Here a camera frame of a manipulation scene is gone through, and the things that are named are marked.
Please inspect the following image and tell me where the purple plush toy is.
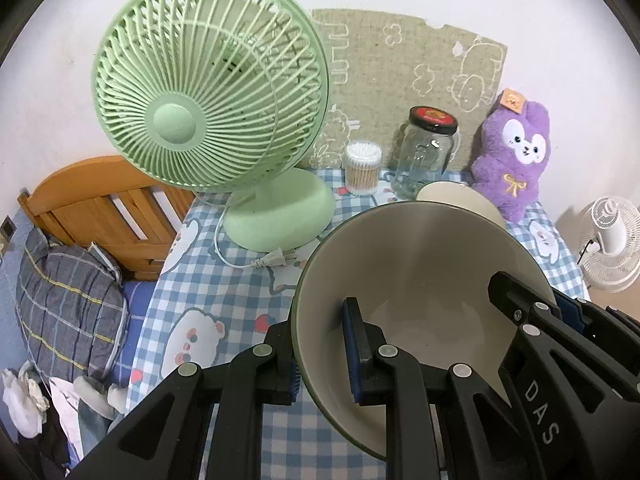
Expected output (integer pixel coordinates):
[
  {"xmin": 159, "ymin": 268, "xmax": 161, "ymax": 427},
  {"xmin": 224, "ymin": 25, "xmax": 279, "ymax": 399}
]
[{"xmin": 469, "ymin": 89, "xmax": 552, "ymax": 223}]

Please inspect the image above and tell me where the glass jar with dark lid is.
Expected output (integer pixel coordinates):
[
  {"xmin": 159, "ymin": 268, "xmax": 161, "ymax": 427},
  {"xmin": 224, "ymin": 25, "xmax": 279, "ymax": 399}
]
[{"xmin": 392, "ymin": 106, "xmax": 461, "ymax": 201}]

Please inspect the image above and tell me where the green patterned board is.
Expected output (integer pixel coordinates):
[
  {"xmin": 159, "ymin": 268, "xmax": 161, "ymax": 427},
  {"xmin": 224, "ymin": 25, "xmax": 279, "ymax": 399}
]
[{"xmin": 307, "ymin": 8, "xmax": 509, "ymax": 171}]

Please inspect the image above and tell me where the white standing fan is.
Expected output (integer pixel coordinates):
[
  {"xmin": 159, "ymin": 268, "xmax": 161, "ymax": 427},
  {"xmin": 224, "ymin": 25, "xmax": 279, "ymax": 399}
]
[{"xmin": 575, "ymin": 196, "xmax": 640, "ymax": 293}]

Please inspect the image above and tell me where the green desk fan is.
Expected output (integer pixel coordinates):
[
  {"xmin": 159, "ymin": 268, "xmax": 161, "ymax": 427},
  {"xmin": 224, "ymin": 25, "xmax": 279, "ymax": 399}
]
[{"xmin": 91, "ymin": 0, "xmax": 337, "ymax": 252}]

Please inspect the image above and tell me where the grey cloth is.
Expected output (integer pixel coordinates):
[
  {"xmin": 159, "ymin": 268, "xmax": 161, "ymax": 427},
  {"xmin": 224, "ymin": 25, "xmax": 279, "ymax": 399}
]
[{"xmin": 75, "ymin": 375, "xmax": 128, "ymax": 418}]

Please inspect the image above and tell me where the blue bed sheet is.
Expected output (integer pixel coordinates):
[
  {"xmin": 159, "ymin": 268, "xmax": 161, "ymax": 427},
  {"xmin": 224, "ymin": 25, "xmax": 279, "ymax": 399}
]
[{"xmin": 107, "ymin": 280, "xmax": 161, "ymax": 401}]

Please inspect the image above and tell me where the wooden bed headboard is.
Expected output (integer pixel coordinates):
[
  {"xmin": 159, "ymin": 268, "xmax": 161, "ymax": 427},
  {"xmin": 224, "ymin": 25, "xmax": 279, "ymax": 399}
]
[{"xmin": 17, "ymin": 156, "xmax": 198, "ymax": 282}]

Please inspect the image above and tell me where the cotton swab container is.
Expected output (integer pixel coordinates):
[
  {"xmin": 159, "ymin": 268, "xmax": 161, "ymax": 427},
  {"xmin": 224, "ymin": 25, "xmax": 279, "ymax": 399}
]
[{"xmin": 342, "ymin": 141, "xmax": 385, "ymax": 196}]

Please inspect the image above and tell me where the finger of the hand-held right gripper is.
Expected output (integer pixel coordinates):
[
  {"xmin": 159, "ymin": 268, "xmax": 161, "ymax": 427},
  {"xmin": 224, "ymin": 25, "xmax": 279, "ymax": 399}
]
[
  {"xmin": 555, "ymin": 292, "xmax": 640, "ymax": 396},
  {"xmin": 487, "ymin": 271, "xmax": 640, "ymax": 480}
]

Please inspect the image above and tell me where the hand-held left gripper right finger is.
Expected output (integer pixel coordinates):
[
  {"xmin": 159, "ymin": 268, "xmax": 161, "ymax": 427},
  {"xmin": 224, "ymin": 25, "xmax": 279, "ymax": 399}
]
[{"xmin": 341, "ymin": 296, "xmax": 531, "ymax": 480}]

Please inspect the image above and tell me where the grey plaid pillow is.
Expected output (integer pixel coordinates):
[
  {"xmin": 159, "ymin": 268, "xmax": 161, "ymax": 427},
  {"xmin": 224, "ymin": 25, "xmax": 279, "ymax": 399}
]
[{"xmin": 15, "ymin": 227, "xmax": 128, "ymax": 381}]

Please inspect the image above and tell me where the green floral ceramic bowl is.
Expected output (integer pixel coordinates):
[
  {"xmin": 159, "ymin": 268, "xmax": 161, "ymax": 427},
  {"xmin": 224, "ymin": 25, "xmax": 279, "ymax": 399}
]
[{"xmin": 291, "ymin": 201, "xmax": 558, "ymax": 463}]

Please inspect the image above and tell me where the white fan power cable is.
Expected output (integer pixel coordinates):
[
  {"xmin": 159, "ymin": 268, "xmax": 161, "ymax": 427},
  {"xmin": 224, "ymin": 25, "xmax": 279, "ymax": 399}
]
[{"xmin": 212, "ymin": 195, "xmax": 307, "ymax": 273}]

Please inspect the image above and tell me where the white crumpled cloth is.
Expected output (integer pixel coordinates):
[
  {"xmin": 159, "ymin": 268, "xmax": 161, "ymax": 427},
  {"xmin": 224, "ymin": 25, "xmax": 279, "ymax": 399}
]
[{"xmin": 2, "ymin": 367, "xmax": 48, "ymax": 438}]

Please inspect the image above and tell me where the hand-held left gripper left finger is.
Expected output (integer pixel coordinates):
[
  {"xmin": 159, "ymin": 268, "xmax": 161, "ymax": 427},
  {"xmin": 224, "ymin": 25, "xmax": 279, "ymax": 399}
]
[{"xmin": 65, "ymin": 320, "xmax": 301, "ymax": 480}]

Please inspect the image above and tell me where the blue checkered tablecloth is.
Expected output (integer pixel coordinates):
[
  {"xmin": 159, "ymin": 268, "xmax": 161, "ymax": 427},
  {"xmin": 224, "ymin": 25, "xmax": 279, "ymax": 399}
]
[{"xmin": 107, "ymin": 167, "xmax": 591, "ymax": 480}]

